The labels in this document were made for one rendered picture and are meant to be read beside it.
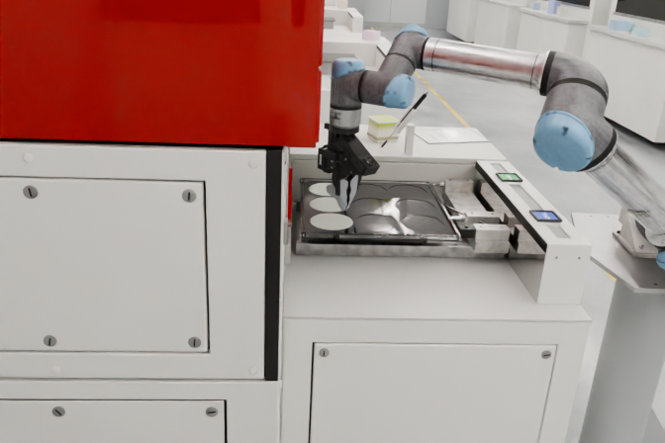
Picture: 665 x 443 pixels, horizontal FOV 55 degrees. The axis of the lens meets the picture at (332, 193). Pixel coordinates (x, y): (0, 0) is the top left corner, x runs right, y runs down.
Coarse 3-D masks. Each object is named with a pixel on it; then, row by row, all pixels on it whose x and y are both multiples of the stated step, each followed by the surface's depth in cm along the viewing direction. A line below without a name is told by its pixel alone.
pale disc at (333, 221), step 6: (318, 216) 152; (324, 216) 152; (330, 216) 152; (336, 216) 153; (342, 216) 153; (312, 222) 148; (318, 222) 148; (324, 222) 148; (330, 222) 148; (336, 222) 149; (342, 222) 149; (348, 222) 149; (324, 228) 145; (330, 228) 145; (336, 228) 145; (342, 228) 146
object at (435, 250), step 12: (300, 240) 150; (312, 240) 151; (300, 252) 149; (312, 252) 150; (324, 252) 150; (336, 252) 150; (348, 252) 150; (360, 252) 150; (372, 252) 150; (384, 252) 151; (396, 252) 151; (408, 252) 151; (420, 252) 151; (432, 252) 151; (444, 252) 151; (456, 252) 152; (468, 252) 152
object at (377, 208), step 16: (304, 192) 166; (368, 192) 169; (384, 192) 170; (400, 192) 170; (416, 192) 171; (304, 208) 156; (352, 208) 158; (368, 208) 158; (384, 208) 159; (400, 208) 159; (416, 208) 160; (432, 208) 160; (352, 224) 148; (368, 224) 149; (384, 224) 149; (400, 224) 149; (416, 224) 150; (432, 224) 150; (448, 224) 151
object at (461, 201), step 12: (444, 192) 178; (456, 192) 178; (468, 192) 178; (456, 204) 169; (468, 204) 170; (480, 204) 170; (456, 216) 165; (468, 240) 153; (480, 240) 148; (492, 240) 148; (480, 252) 148; (492, 252) 148; (504, 252) 148
